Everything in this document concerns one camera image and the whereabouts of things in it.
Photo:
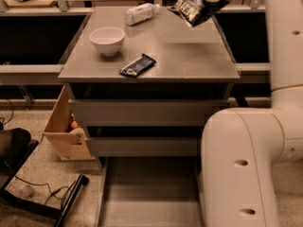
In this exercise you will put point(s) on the blue chip bag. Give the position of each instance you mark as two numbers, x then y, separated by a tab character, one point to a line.
196	12

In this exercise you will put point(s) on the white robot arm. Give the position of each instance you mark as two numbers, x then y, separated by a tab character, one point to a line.
240	145

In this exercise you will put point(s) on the grey drawer cabinet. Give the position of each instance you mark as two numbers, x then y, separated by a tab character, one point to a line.
191	64

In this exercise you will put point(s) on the grey top drawer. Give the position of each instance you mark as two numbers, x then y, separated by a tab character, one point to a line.
145	112

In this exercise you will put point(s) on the grey drawer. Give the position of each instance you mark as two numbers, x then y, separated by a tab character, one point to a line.
150	192
145	112
143	146

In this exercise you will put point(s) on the grey middle drawer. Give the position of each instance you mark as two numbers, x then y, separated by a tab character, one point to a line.
143	146

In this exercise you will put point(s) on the grey bottom drawer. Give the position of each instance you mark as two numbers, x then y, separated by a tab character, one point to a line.
150	192

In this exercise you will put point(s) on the dark bag on left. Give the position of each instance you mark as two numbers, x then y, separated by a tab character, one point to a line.
13	144

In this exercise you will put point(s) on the clear plastic water bottle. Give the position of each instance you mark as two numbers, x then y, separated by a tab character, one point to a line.
140	13

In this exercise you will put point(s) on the dark blue snack bar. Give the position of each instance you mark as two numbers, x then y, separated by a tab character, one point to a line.
137	67

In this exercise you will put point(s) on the white ceramic bowl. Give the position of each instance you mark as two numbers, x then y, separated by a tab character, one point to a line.
107	40

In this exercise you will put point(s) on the orange fruit in box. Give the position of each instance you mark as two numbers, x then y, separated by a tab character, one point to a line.
74	125

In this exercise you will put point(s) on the brown cardboard box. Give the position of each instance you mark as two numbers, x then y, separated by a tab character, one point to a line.
69	143

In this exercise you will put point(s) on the black metal stand left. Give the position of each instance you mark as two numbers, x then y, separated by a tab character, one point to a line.
54	207

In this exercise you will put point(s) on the grey metal rail frame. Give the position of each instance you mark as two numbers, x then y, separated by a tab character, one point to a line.
36	42

